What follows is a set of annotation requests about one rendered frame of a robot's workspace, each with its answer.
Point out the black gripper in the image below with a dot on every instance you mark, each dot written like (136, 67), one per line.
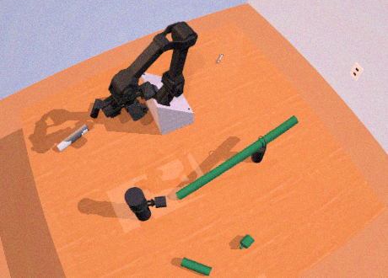
(146, 92)

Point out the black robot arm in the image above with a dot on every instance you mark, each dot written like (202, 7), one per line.
(125, 84)

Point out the black post with cap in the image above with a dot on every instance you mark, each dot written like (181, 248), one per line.
(135, 198)

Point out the white cylinder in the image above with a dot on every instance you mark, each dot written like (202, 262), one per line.
(76, 135)

